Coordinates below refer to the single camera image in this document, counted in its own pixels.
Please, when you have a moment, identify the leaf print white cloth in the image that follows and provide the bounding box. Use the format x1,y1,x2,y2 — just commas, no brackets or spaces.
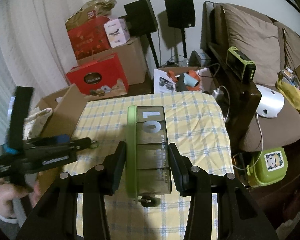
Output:
23,107,53,140

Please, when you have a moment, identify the person's left hand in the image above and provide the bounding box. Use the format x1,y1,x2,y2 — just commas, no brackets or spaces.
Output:
0,178,42,224

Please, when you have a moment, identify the green lunch box with sticker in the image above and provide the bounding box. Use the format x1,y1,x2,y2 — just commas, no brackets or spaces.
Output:
246,147,288,187

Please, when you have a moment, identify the white sheer curtain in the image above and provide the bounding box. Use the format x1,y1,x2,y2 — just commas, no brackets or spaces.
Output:
0,0,83,143

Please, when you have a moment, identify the red collection gift bag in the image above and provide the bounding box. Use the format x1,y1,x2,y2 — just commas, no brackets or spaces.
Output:
66,53,129,98

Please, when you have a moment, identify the white helmet shaped device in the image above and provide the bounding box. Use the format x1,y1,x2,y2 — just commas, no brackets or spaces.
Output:
256,85,285,118

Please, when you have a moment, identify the yellow cloth on sofa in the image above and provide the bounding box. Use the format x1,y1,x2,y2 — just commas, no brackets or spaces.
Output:
275,74,300,112

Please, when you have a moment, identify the red patterned gift bag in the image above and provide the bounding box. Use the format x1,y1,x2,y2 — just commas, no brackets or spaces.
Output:
68,16,111,60

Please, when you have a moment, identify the large brown cardboard box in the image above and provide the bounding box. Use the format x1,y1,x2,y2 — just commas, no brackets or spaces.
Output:
77,37,148,85

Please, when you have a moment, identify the green black power station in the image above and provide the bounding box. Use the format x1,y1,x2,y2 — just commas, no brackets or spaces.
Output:
226,46,256,84

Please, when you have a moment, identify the pink white product box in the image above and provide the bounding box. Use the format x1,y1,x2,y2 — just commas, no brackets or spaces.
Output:
103,18,130,48

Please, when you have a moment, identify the cardboard box with tools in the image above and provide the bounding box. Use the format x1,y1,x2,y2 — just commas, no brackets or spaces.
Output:
153,67,216,94

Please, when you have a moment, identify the brown sofa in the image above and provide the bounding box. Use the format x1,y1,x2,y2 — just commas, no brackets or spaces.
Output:
202,1,300,152

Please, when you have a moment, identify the left black speaker on stand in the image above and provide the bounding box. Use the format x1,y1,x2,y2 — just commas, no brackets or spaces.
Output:
123,0,160,68

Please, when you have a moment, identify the black speaker on stand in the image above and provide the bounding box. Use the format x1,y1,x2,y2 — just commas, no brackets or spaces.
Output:
123,0,160,68
164,0,196,58

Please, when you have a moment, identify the right black speaker on stand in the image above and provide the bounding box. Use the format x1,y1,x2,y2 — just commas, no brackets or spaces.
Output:
164,0,196,58

